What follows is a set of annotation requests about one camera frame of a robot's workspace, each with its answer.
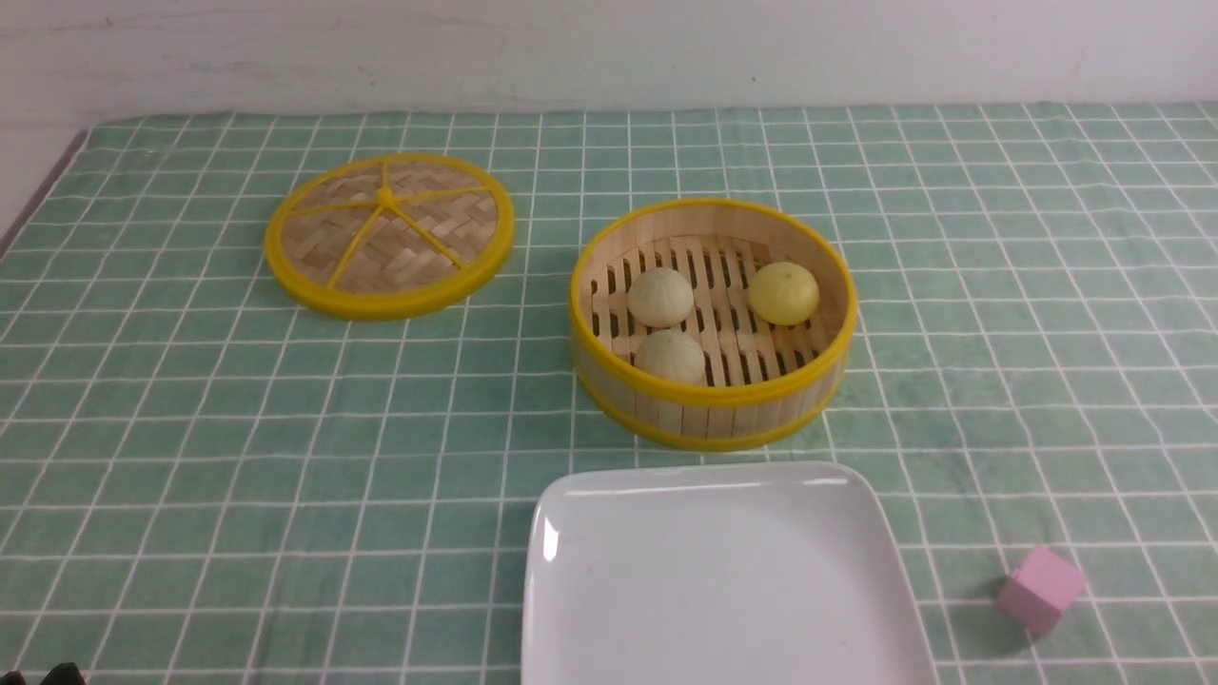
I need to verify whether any white steamed bun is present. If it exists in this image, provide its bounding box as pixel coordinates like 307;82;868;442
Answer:
635;329;706;385
626;267;695;328

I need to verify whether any yellow steamed bun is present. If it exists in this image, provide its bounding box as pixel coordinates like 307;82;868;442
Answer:
747;262;821;325

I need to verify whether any white square plate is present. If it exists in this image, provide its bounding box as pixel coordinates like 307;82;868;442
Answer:
521;462;938;684

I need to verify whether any yellow-rimmed bamboo steamer basket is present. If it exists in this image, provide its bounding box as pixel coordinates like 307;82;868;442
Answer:
568;197;857;452

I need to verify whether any yellow-rimmed bamboo steamer lid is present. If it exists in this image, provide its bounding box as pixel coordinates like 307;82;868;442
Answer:
263;154;515;321

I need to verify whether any green checkered tablecloth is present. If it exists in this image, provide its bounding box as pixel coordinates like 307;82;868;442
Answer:
1;104;1217;684

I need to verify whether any pink cube block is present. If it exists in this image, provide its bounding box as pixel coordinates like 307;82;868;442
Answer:
994;545;1086;640

